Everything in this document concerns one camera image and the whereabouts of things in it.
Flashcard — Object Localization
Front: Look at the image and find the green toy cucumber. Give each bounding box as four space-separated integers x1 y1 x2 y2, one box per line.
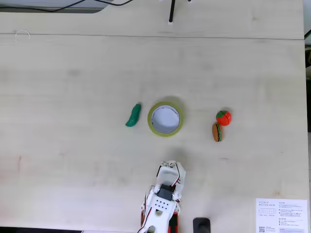
125 103 142 128

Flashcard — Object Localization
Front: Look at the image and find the black cable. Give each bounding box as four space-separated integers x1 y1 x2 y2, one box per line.
0 0 134 13

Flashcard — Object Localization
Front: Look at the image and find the black pole stand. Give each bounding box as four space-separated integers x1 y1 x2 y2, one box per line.
192 217 211 233

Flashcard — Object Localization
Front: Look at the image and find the thin wire ring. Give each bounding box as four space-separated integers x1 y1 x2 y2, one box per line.
15 29 31 42

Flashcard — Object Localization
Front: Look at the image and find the yellow packing tape roll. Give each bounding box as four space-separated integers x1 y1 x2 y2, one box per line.
147 100 188 138

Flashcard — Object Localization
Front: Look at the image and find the toy hamburger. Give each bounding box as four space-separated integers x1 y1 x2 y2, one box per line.
212 123 223 143

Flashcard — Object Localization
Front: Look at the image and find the red toy tomato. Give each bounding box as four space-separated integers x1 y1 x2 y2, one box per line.
216 110 232 126

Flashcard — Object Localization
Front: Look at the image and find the white printed paper sheet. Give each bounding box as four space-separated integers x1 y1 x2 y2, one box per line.
256 198 308 233

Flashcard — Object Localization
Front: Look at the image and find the black tripod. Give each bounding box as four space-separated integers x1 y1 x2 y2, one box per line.
159 0 192 26

